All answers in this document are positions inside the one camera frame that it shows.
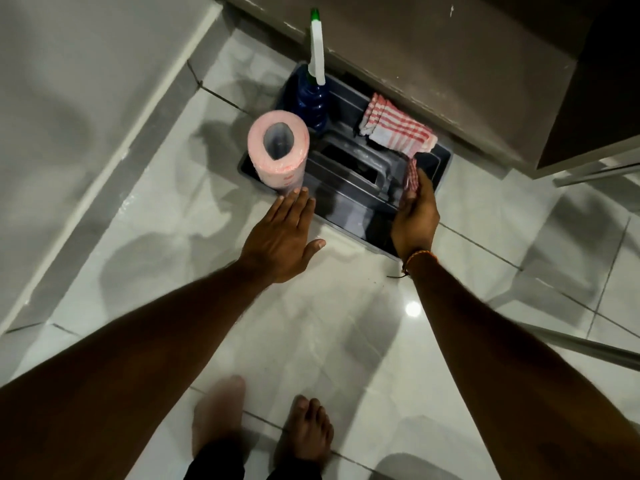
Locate person's left hand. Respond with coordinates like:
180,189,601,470
239,187,327,286

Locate person's right hand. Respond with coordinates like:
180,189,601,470
390,167,441,263

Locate red white striped cloth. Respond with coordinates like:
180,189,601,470
358,93,439,196

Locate person's left forearm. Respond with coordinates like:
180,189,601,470
0,261,275,480

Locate person's right forearm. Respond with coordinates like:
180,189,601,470
406,252,640,480

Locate pink tissue paper roll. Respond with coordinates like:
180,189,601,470
246,110,311,193

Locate dark grey plastic caddy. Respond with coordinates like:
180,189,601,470
237,62,454,259

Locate orange thread wristband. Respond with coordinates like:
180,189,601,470
387,250,439,280

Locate blue spray bottle white trigger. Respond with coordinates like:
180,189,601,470
294,7,331,133

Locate grey cabinet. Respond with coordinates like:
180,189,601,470
218,0,640,179

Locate person's right foot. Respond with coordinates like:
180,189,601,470
287,395,335,466

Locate person's foot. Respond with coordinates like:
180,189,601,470
192,375,247,459
287,395,335,466

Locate person's left foot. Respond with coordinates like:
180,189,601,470
192,375,247,459

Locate metal pole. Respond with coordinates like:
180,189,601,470
516,322,640,373

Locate black trousers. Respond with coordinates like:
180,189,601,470
183,439,324,480

